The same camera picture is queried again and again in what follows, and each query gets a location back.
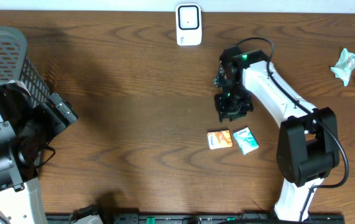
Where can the large teal wipes packet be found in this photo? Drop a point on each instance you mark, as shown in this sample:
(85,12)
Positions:
(344,66)

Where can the grey plastic mesh basket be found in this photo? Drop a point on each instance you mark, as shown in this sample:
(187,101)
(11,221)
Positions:
(16,65)

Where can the small teal tissue packet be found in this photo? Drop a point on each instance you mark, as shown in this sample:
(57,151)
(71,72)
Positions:
(246,141)

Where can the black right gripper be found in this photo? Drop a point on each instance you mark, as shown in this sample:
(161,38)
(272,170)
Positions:
(224,112)

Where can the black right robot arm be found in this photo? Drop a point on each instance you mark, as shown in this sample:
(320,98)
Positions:
(306,150)

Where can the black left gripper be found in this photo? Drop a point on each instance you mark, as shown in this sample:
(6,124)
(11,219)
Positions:
(60,110)

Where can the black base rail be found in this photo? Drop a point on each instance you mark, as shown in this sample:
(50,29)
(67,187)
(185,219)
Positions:
(246,217)

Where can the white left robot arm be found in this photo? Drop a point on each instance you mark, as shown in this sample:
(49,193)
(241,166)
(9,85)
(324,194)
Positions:
(25,131)

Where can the white barcode scanner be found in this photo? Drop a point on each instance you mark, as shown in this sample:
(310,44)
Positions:
(188,24)

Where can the orange tissue packet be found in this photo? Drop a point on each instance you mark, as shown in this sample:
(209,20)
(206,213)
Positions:
(219,139)

